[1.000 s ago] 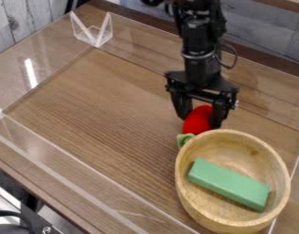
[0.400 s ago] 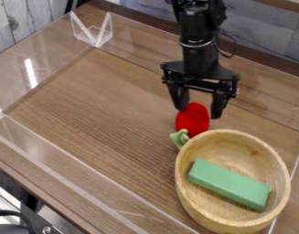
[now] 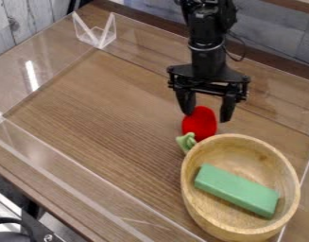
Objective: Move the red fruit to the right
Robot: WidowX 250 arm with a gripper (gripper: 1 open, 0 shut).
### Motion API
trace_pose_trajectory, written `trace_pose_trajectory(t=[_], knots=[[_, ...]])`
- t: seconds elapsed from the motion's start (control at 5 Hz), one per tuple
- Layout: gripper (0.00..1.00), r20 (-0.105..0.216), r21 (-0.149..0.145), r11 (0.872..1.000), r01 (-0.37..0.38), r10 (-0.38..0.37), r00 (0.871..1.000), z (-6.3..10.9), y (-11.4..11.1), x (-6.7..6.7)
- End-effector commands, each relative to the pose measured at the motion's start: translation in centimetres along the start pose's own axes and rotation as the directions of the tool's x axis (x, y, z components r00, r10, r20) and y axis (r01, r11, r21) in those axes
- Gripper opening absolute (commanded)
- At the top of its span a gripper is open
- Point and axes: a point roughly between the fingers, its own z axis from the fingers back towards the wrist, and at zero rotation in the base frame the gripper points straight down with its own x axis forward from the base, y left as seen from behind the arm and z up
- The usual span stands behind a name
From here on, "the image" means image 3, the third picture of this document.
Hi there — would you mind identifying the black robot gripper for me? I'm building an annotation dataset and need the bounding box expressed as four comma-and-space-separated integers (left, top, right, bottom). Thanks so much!
167, 64, 249, 123

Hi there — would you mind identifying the red plush strawberry fruit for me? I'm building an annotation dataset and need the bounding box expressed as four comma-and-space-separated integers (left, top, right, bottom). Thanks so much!
176, 106, 217, 153

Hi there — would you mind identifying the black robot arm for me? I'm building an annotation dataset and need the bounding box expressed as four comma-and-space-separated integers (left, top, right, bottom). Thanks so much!
167, 0, 249, 123

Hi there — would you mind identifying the light wooden bowl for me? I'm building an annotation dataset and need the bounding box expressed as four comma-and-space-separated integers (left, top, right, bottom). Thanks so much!
177, 132, 300, 242

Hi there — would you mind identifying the green rectangular block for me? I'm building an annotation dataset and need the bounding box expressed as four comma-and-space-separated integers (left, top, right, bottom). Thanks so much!
193, 164, 279, 219

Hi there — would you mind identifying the clear acrylic enclosure wall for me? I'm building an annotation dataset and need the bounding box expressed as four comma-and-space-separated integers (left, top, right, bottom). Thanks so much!
0, 7, 309, 242

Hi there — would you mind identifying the black metal stand bracket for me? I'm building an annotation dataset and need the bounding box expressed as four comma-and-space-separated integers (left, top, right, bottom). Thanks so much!
21, 200, 57, 242

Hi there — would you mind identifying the black cable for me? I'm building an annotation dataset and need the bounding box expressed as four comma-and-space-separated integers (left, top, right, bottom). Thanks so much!
0, 216, 28, 242

